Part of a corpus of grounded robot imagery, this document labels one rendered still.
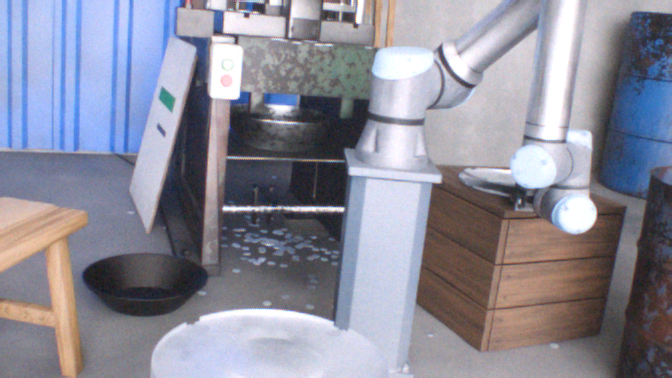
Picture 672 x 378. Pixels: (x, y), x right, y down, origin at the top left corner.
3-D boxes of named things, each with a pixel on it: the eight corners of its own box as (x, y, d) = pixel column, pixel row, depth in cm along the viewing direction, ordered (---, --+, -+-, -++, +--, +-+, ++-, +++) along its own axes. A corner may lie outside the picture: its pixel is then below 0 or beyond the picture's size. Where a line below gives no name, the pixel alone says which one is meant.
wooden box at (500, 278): (600, 335, 184) (627, 206, 175) (480, 353, 167) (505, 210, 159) (503, 277, 218) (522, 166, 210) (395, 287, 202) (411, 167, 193)
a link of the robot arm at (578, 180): (576, 133, 128) (572, 194, 130) (600, 130, 136) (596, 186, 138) (535, 131, 133) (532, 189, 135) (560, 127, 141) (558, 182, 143)
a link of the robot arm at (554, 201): (601, 191, 132) (598, 236, 134) (578, 182, 143) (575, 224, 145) (559, 192, 132) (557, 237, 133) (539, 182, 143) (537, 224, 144)
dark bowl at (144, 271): (215, 325, 167) (217, 297, 166) (79, 330, 157) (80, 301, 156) (198, 276, 195) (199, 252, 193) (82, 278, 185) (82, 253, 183)
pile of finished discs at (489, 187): (597, 200, 178) (598, 197, 178) (505, 202, 165) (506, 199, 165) (522, 171, 203) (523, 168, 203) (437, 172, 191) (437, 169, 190)
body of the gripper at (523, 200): (511, 172, 159) (528, 181, 147) (548, 176, 160) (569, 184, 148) (506, 206, 160) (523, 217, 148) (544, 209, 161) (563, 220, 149)
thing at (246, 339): (431, 368, 92) (432, 362, 92) (283, 467, 69) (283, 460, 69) (264, 297, 108) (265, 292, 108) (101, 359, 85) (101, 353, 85)
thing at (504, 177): (600, 190, 181) (600, 187, 181) (547, 195, 160) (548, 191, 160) (500, 170, 200) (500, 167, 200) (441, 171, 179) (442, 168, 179)
